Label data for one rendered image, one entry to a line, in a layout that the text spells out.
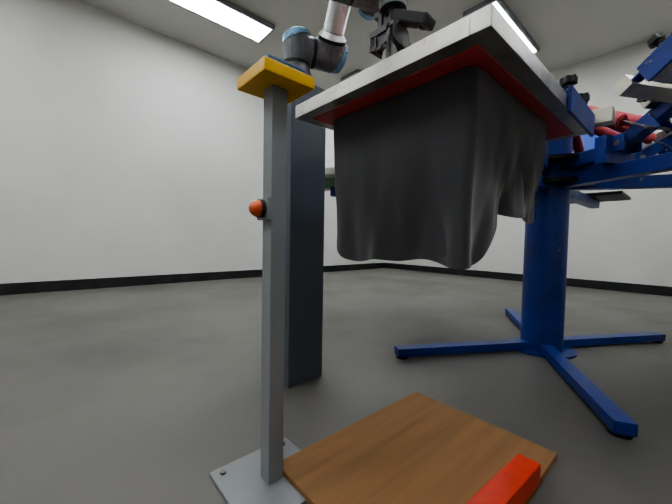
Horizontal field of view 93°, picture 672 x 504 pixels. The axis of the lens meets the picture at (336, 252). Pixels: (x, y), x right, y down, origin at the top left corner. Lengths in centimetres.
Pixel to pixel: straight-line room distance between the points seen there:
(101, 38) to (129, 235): 213
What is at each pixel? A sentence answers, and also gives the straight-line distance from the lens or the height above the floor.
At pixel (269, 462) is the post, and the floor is 6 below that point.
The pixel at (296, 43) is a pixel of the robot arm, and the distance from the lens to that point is 151.
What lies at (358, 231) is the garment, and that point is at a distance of 93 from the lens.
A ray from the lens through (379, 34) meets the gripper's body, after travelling 102.
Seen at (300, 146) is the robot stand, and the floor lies 94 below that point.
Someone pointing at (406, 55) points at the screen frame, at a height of 97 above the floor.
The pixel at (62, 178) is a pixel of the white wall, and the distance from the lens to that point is 437.
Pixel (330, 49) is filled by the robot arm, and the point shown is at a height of 135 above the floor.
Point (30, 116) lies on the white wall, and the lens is 448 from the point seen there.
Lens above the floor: 58
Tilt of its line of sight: 2 degrees down
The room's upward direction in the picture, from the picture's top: 1 degrees clockwise
